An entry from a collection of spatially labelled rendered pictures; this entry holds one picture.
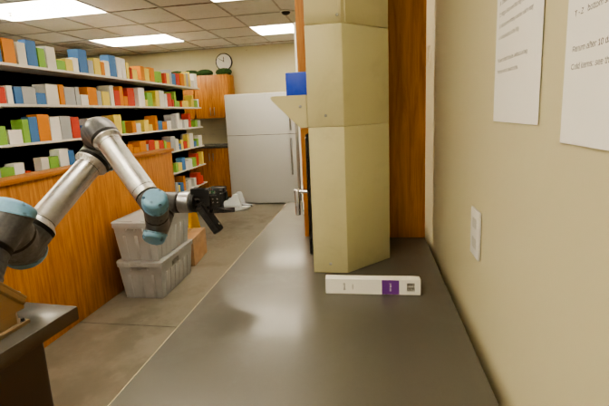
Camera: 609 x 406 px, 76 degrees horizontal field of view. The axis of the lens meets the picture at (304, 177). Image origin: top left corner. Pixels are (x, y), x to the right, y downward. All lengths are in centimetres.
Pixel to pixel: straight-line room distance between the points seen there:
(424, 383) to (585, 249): 43
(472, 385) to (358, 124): 75
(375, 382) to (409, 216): 90
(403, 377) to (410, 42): 115
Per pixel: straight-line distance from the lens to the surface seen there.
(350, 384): 84
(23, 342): 124
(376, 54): 130
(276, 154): 628
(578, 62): 58
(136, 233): 341
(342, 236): 125
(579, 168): 57
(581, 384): 63
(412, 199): 161
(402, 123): 157
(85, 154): 155
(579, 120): 57
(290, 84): 143
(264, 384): 86
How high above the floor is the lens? 145
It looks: 9 degrees down
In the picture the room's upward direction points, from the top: 3 degrees counter-clockwise
